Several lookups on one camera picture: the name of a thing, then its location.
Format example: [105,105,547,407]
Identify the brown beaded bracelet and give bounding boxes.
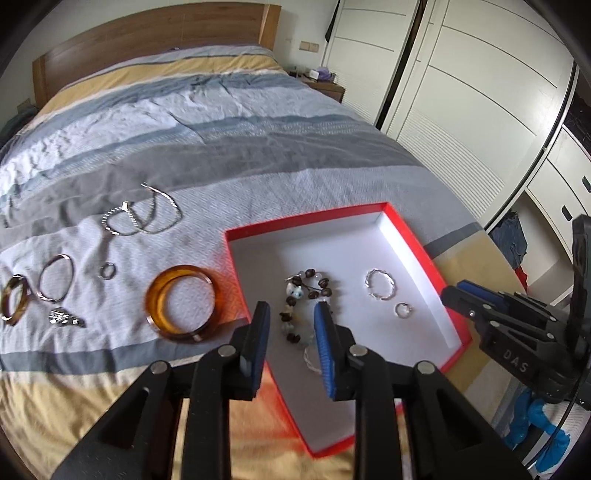
[278,270,334,347]

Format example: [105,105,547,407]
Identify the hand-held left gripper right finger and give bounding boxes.
[313,302,532,480]

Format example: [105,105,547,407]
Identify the amber bangle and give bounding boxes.
[146,264,221,343]

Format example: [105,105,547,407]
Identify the blue clothes pile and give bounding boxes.
[489,211,528,268]

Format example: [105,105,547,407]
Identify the wooden nightstand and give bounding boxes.
[295,74,346,103]

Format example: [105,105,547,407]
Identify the wooden headboard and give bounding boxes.
[32,4,282,107]

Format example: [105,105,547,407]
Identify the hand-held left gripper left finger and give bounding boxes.
[51,301,273,480]

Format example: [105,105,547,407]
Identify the silver brooch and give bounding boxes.
[48,307,87,328]

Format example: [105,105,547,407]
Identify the striped quilt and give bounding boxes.
[0,44,522,480]

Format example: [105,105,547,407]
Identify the grey knitted cloth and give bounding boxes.
[0,105,38,144]

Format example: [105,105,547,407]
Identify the black cable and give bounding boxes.
[522,401,583,464]

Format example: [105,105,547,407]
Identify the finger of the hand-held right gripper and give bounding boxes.
[441,285,566,344]
[457,280,566,324]

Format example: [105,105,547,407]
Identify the thin silver chain necklace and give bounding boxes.
[130,182,182,234]

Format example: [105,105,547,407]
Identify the red jewelry box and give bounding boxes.
[225,202,472,459]

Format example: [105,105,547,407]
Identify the white wardrobe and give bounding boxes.
[323,0,591,259]

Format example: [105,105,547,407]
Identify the thin silver bangle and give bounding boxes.
[37,254,75,303]

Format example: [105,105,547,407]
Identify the twisted silver bracelet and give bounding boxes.
[366,268,397,300]

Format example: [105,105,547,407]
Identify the brown tortoiseshell bangle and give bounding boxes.
[0,274,32,327]

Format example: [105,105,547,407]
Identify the blue plastic cover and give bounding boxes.
[505,388,571,467]

